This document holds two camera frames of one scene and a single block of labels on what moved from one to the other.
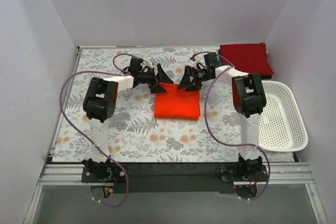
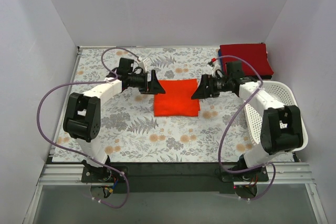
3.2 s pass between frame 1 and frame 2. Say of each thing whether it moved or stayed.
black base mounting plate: stayed
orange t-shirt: stayed
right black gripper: moved
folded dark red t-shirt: stayed
